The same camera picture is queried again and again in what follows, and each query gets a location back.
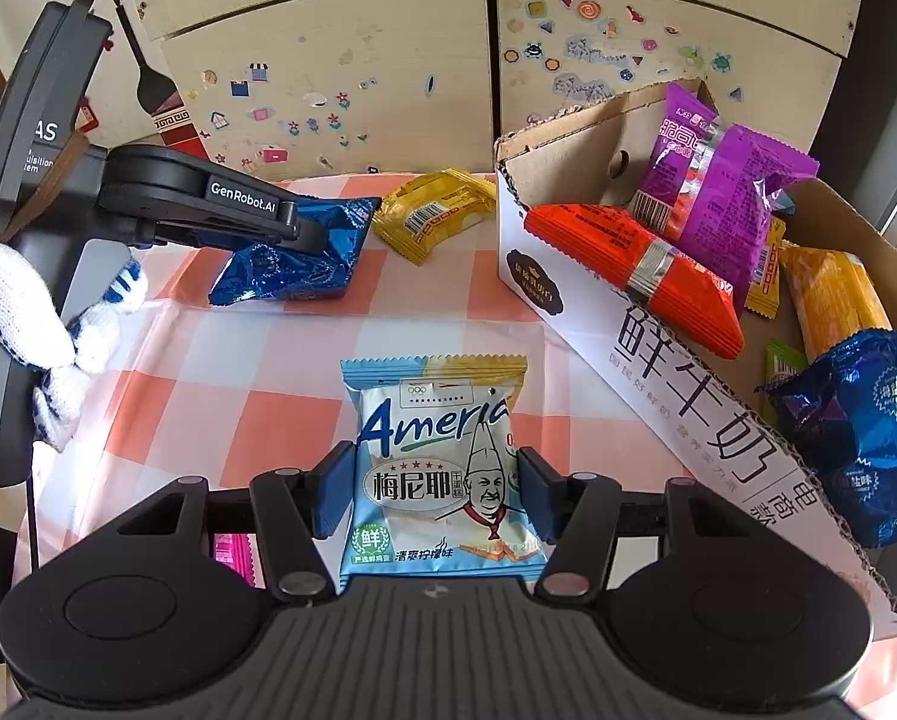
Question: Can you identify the yellow little waffle packet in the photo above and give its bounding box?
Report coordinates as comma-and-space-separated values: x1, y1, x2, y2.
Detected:
745, 216, 787, 320

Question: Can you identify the orange snack packet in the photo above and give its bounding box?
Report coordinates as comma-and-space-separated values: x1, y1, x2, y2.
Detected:
524, 203, 745, 359

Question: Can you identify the white gloved left hand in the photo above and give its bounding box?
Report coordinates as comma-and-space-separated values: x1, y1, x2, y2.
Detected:
0, 243, 149, 452

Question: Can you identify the red gift box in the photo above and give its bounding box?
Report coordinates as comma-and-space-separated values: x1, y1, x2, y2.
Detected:
154, 106, 208, 160

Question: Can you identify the dark blue foil bag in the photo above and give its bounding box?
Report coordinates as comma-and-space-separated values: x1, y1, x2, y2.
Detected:
764, 328, 897, 548

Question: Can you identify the beige wooden cabinet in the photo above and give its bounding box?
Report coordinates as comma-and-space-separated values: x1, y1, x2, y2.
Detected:
134, 0, 860, 181

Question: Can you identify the purple noodle snack packet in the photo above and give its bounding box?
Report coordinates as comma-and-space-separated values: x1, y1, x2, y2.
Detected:
629, 83, 819, 310

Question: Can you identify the small yellow snack packet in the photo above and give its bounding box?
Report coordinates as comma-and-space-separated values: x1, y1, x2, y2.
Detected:
372, 169, 497, 265

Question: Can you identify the long yellow cake packet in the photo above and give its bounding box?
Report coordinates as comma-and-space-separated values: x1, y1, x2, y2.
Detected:
780, 242, 892, 361

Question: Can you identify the pink snack packet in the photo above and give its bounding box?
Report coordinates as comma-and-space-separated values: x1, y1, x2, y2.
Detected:
212, 533, 263, 587

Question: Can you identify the blue foil snack bag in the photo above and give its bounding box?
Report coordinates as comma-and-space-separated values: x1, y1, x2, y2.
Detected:
199, 195, 382, 305

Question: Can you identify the green snack packet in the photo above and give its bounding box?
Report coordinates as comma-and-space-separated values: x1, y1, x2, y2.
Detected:
757, 338, 808, 427

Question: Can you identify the white cardboard milk box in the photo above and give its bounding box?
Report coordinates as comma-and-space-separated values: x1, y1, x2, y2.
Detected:
496, 83, 897, 639

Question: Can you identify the light blue Ameria packet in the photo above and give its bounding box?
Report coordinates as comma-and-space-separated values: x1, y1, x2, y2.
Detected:
339, 355, 547, 583

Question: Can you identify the pink white checkered tablecloth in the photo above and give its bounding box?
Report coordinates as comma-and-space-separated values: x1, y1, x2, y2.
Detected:
12, 170, 897, 706

